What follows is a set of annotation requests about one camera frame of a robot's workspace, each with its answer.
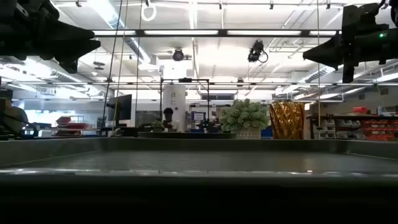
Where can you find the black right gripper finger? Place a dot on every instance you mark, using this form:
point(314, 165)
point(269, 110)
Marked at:
point(329, 53)

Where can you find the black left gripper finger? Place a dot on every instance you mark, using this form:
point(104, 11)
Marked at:
point(71, 33)
point(74, 49)

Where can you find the shiny gold faceted cup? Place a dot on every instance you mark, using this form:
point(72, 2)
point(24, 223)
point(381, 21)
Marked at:
point(287, 121)

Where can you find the dark grey serving tray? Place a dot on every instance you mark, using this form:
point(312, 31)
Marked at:
point(199, 161)

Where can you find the black computer monitor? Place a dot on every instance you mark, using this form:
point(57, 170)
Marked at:
point(122, 107)

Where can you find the red storage bins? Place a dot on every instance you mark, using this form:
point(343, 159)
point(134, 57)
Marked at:
point(73, 124)

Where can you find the shelf with red bins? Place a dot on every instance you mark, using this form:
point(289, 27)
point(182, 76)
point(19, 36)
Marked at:
point(373, 126)

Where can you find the person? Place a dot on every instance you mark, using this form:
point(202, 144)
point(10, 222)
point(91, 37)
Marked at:
point(168, 116)
point(11, 116)

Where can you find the green bushy plant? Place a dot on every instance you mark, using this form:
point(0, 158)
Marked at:
point(244, 115)

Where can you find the black overhead light bar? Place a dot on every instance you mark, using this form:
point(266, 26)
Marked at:
point(222, 32)

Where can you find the small green plant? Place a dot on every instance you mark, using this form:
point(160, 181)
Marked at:
point(157, 125)

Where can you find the white cylindrical column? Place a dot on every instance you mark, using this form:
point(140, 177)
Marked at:
point(174, 102)

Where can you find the woven plant pot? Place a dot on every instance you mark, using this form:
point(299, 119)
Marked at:
point(247, 134)

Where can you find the blue framed sign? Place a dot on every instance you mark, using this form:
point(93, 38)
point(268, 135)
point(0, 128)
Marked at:
point(198, 116)

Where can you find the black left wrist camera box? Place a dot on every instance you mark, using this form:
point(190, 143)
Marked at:
point(69, 66)

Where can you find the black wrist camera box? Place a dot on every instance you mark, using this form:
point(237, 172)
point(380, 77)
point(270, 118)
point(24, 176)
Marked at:
point(349, 73)
point(69, 66)

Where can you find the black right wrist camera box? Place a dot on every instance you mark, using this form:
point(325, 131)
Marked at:
point(349, 73)

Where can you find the black square metal frame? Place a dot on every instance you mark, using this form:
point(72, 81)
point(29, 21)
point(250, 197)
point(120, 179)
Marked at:
point(161, 102)

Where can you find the round black ceiling camera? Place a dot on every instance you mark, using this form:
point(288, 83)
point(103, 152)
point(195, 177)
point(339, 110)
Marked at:
point(178, 55)

